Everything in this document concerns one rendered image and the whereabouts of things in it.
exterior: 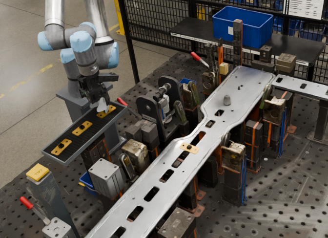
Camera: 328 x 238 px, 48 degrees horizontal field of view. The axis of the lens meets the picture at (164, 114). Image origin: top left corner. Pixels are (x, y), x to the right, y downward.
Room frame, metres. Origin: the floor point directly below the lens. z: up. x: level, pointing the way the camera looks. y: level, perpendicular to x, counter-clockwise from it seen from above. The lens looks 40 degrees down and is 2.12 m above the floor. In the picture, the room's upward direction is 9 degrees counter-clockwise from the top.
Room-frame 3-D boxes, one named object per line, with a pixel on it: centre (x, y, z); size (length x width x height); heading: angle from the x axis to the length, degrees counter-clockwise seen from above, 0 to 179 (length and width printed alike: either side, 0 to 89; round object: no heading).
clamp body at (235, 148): (1.05, -0.26, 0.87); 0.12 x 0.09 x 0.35; 49
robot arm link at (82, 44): (1.24, 0.25, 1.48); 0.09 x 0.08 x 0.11; 177
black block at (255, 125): (1.21, -0.39, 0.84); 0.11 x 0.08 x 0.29; 49
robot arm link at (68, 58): (1.54, 0.36, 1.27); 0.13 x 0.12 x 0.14; 87
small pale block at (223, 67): (1.61, -0.35, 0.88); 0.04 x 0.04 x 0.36; 49
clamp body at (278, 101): (1.29, -0.51, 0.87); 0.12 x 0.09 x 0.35; 49
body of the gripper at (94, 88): (1.23, 0.26, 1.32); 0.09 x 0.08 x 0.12; 132
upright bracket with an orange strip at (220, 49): (1.65, -0.34, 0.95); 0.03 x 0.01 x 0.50; 139
